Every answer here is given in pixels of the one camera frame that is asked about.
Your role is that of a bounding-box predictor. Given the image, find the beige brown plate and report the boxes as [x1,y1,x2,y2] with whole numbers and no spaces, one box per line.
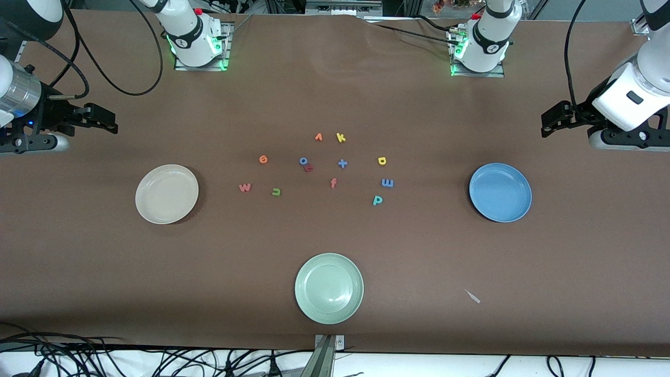
[135,164,200,225]

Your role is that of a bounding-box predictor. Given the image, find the grey equipment box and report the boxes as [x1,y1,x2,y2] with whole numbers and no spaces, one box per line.
[305,0,384,16]

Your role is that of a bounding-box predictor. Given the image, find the metal table edge bracket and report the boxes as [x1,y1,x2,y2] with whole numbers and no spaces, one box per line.
[313,334,346,377]

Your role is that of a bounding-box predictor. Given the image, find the brown table cover sheet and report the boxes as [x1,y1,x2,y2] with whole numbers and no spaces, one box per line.
[0,9,670,357]

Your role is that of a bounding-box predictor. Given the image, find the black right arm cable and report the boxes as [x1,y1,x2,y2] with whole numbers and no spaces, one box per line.
[47,0,164,100]

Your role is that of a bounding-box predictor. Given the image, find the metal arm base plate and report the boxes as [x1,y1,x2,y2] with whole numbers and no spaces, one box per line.
[174,21,231,71]
[449,29,506,78]

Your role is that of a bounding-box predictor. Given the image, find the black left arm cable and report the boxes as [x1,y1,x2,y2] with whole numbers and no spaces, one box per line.
[563,0,587,107]

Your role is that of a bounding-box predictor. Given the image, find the tangled black floor cables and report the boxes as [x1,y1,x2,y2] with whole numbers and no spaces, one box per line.
[0,322,315,377]

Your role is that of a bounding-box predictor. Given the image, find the blue plate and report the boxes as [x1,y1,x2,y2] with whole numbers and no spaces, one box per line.
[468,162,533,224]

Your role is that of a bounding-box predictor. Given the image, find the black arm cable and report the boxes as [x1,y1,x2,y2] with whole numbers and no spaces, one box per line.
[563,0,587,107]
[47,0,164,100]

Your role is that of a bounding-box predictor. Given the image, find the black cable on table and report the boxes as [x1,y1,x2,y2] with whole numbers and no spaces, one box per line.
[366,21,461,45]

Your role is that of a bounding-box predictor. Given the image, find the pale green plate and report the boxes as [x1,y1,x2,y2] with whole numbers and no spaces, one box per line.
[294,253,365,325]

